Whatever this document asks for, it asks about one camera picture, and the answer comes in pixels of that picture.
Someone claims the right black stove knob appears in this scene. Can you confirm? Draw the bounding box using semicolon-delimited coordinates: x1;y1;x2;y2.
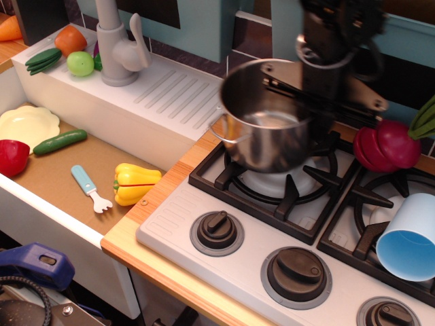
356;296;421;326

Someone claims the black burner grate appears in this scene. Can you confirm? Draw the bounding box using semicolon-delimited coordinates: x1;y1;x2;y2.
317;168;434;307
188;131;356;245

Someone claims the stainless steel pot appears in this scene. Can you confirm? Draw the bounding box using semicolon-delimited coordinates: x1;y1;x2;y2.
210;59;326;173

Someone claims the cream scalloped plate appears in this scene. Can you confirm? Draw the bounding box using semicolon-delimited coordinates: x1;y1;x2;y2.
1;105;60;154

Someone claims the grey toy stove top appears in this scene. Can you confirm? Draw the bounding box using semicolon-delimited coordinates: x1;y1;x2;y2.
137;149;434;325

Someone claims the black stove knob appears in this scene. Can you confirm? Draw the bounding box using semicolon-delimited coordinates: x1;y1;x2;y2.
190;211;245;257
356;296;421;326
260;247;332;310

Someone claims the grey metal bracket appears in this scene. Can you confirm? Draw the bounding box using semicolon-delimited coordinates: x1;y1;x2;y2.
0;278;106;326

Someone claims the red toy radish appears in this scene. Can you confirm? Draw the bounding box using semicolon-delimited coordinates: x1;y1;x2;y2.
353;98;434;173

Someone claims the yellow toy bell pepper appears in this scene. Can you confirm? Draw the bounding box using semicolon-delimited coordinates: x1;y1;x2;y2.
113;163;162;206

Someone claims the green toy cucumber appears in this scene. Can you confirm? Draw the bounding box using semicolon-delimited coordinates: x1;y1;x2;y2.
33;129;88;156

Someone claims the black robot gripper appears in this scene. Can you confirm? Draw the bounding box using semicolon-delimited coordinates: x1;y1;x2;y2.
260;1;388;157

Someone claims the red toy pepper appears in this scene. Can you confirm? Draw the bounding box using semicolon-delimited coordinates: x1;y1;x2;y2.
1;139;30;177

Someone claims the light blue plastic cup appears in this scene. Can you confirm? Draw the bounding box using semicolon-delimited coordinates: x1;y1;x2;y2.
376;193;434;282

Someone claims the blue handled toy fork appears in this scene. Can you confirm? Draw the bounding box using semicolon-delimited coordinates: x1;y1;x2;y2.
71;165;113;214

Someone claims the right black burner grate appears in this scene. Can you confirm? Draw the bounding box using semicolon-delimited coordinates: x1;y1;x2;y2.
317;168;434;307

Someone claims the orange toy vegetable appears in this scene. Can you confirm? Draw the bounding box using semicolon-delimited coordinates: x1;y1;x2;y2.
54;25;88;58

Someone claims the white toy sink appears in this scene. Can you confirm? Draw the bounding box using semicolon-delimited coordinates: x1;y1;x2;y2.
1;37;221;319

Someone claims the green toy apple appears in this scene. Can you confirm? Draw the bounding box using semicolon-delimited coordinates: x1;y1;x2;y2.
67;52;94;77

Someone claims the middle black stove knob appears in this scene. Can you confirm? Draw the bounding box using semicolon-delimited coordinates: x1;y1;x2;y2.
260;247;332;310

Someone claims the teal toy oven hood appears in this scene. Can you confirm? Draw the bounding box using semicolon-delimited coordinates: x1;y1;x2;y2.
271;1;434;123

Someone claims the left black burner grate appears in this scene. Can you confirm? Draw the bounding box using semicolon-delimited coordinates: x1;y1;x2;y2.
188;131;356;245

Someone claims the left black stove knob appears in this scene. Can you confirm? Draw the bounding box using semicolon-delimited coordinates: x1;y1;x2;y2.
190;211;245;257

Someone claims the orange toy carrot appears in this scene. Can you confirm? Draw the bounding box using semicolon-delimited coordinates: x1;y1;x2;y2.
0;16;22;41

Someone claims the purple toy eggplant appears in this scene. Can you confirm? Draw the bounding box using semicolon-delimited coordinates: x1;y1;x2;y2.
93;42;103;71

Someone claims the grey toy faucet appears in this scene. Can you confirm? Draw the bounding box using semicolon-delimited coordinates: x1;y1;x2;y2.
96;1;152;87

